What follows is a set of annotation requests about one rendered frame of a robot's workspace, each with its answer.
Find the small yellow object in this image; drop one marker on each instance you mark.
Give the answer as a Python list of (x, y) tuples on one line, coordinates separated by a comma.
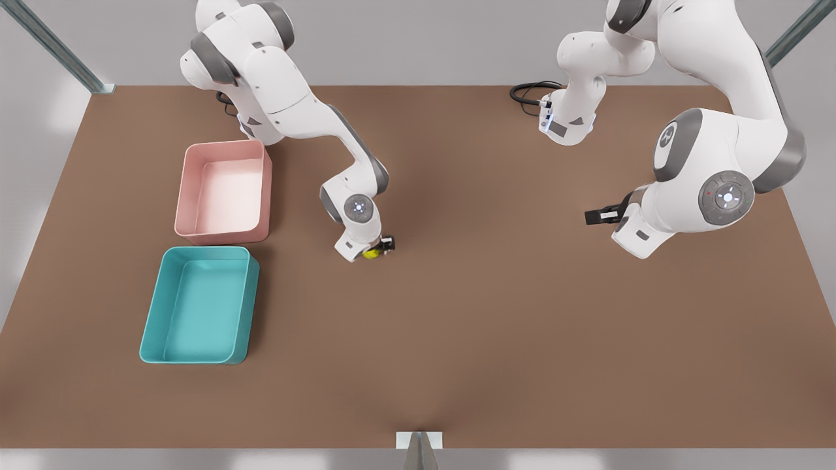
[(370, 252)]

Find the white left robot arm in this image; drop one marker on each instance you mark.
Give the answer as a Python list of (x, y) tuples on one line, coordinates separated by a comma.
[(712, 156)]

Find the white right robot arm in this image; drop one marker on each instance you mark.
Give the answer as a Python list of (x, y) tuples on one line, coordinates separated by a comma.
[(287, 104)]

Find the pink plastic bin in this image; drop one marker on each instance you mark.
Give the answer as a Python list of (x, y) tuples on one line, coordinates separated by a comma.
[(225, 190)]

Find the teal plastic bin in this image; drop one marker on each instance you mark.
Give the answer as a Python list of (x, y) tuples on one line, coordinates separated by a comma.
[(200, 304)]

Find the silver frame post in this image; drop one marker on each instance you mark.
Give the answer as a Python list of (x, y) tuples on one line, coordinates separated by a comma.
[(798, 29), (419, 449), (55, 44)]

